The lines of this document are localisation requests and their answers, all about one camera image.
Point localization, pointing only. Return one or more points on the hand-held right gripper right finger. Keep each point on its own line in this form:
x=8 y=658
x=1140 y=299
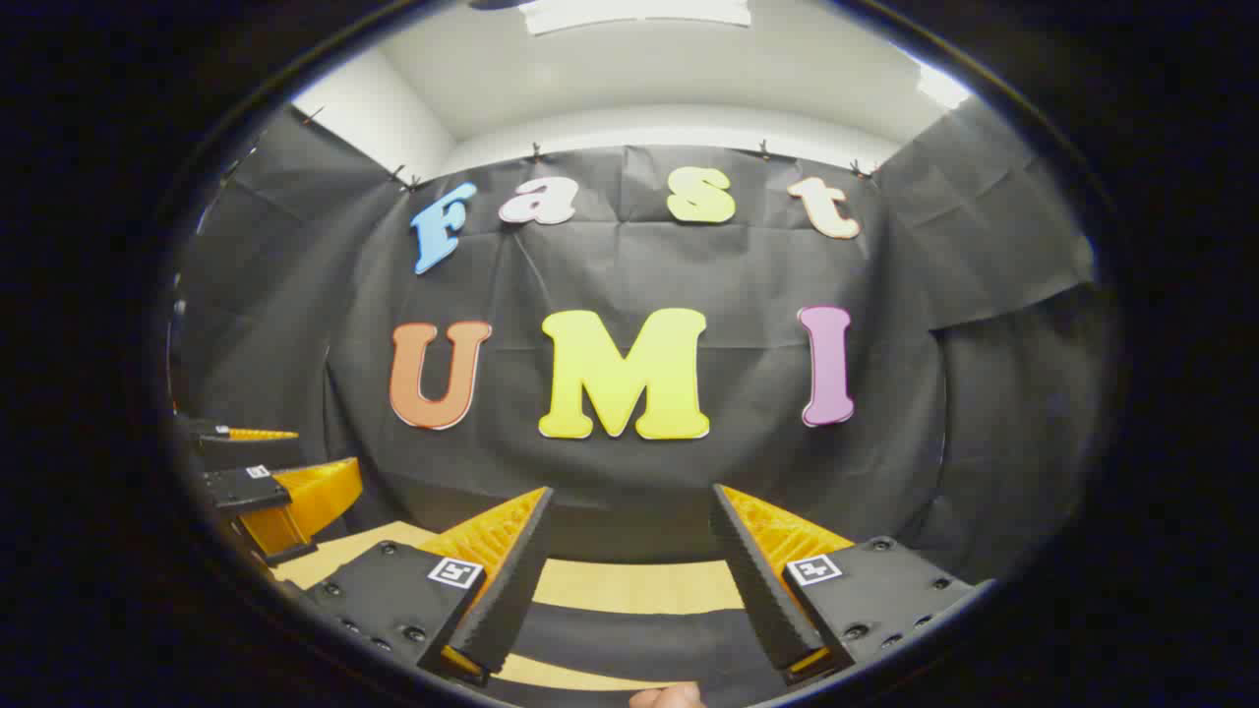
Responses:
x=762 y=600

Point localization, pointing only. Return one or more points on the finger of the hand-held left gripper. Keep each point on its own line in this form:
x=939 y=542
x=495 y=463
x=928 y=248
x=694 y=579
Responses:
x=246 y=489
x=246 y=452

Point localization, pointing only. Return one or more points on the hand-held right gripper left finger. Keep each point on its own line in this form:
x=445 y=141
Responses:
x=511 y=590

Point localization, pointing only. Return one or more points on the black jeans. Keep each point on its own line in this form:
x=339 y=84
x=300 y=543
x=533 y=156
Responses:
x=639 y=639

